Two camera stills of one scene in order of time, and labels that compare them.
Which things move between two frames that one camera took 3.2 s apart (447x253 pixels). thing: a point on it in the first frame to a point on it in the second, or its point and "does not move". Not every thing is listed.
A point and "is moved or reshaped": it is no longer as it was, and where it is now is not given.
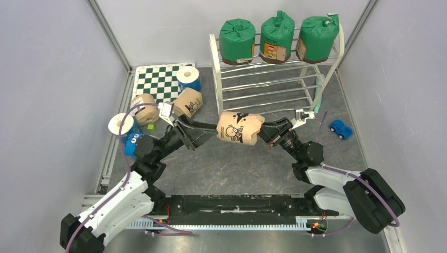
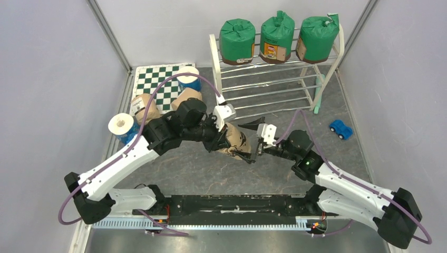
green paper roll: [277, 38] does not move
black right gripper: [282, 132] to [261, 144]
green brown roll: [316, 38] does not move
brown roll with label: [146, 115] does not move
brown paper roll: [241, 127] is moved or reshaped
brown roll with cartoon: [188, 103] does not move
